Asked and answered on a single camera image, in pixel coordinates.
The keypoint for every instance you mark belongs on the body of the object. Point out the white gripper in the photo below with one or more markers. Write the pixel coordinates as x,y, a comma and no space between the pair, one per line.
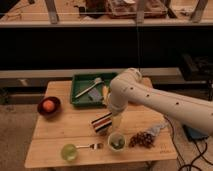
116,121

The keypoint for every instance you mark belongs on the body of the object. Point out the white long-handled brush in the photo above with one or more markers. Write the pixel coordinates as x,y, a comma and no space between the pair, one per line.
97,81

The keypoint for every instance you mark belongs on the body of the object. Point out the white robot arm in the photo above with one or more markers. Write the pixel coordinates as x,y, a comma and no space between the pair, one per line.
128,87

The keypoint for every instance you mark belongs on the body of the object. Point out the striped folded cloth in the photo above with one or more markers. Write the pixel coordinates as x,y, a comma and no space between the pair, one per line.
102,123

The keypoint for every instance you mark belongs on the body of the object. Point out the white cup with green item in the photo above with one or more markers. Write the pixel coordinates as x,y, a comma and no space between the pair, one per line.
116,141

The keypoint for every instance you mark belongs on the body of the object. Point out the yellow corn cob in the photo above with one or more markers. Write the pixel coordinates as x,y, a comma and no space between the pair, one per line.
105,92

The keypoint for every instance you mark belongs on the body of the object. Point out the bunch of dark grapes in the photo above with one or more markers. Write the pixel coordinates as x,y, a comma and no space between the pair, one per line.
142,139

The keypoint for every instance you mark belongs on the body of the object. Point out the blue-grey sponge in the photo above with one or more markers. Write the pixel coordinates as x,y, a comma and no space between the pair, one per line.
95,95

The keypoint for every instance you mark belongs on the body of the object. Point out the silver fork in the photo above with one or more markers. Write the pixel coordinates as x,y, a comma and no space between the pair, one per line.
92,146

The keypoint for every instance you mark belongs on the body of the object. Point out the crumpled clear plastic bag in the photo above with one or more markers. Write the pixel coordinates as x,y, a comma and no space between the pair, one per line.
155,129

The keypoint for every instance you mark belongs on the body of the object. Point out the green plastic tray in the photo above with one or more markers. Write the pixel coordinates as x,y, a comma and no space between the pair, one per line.
82,81

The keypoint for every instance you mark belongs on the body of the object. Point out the wooden table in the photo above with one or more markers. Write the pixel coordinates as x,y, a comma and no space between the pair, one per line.
74,126

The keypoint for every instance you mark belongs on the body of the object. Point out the green ball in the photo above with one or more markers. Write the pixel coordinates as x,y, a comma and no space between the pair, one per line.
69,152

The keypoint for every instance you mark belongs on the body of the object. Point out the dark red bowl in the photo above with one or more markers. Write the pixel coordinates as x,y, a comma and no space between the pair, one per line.
43,112

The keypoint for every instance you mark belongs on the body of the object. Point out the orange fruit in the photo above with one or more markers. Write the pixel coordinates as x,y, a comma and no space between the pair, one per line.
48,105

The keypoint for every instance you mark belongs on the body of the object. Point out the blue box on floor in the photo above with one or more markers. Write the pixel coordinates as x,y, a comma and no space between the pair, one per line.
193,134

